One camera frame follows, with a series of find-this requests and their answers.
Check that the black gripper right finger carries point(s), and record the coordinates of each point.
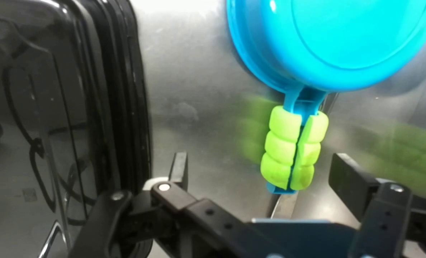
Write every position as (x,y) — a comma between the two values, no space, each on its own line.
(385,220)

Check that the stainless steel sink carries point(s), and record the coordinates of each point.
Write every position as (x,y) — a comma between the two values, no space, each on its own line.
(198,72)

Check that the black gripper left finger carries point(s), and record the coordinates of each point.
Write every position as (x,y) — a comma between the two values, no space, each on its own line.
(126,224)

